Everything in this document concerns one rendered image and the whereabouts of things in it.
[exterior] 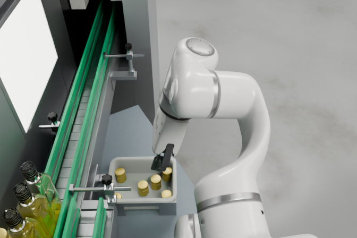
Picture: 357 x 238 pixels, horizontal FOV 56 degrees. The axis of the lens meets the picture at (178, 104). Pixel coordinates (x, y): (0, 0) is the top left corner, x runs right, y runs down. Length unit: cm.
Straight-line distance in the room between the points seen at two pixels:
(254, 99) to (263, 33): 300
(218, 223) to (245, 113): 18
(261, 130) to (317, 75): 261
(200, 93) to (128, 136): 91
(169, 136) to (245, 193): 24
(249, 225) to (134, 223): 76
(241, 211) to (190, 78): 19
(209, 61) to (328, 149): 201
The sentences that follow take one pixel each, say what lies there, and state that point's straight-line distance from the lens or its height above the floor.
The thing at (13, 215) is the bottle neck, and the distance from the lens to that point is 78.
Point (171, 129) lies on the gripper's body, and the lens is 61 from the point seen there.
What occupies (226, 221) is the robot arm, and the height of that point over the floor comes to 139.
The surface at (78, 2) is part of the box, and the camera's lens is 171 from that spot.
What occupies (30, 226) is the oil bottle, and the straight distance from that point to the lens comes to 82.
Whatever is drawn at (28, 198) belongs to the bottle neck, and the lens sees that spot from 82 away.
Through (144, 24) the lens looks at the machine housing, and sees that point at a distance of 157.
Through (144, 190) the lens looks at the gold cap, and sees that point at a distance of 114.
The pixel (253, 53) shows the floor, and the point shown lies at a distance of 319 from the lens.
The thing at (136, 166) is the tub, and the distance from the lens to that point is 120.
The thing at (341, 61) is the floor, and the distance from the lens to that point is 334.
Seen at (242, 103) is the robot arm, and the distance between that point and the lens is 51.
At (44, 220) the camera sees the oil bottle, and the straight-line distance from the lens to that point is 88.
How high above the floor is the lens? 176
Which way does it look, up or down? 43 degrees down
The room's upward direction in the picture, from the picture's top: straight up
